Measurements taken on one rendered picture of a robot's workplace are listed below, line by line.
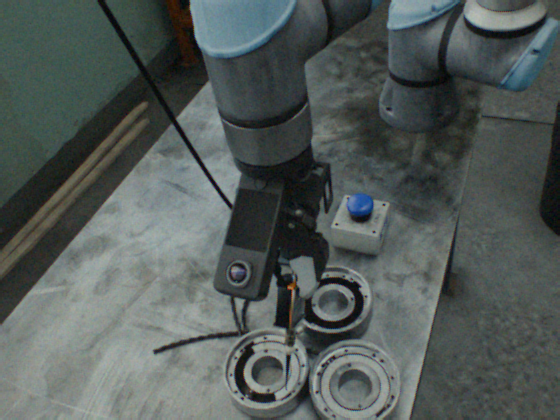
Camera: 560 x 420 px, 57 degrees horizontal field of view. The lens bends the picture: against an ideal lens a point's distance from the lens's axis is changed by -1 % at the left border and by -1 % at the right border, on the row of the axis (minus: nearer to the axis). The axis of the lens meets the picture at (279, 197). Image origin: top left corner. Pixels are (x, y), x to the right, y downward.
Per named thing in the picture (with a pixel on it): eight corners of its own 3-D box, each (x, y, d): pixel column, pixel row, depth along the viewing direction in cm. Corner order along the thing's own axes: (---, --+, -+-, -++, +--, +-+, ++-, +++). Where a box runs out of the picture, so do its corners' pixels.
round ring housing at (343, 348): (419, 399, 61) (420, 383, 58) (353, 460, 57) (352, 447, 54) (357, 340, 67) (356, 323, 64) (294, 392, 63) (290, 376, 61)
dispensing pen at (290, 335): (267, 393, 59) (278, 254, 56) (280, 375, 63) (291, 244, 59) (285, 398, 58) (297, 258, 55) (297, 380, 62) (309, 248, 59)
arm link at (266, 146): (291, 134, 39) (196, 123, 41) (298, 178, 42) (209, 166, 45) (319, 79, 43) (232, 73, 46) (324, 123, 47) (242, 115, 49)
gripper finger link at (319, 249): (336, 273, 54) (321, 215, 48) (332, 285, 53) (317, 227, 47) (294, 267, 56) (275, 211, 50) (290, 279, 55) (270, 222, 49)
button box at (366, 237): (378, 256, 76) (378, 235, 73) (332, 246, 79) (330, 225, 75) (391, 217, 81) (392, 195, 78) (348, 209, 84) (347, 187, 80)
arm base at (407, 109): (389, 83, 108) (390, 40, 101) (464, 90, 102) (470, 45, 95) (370, 126, 98) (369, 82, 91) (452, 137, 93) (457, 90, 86)
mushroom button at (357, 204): (370, 236, 76) (369, 212, 73) (344, 230, 77) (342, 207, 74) (377, 216, 79) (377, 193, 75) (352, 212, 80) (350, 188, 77)
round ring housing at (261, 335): (329, 388, 63) (326, 372, 60) (257, 441, 60) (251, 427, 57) (281, 329, 70) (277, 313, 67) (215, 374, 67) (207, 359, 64)
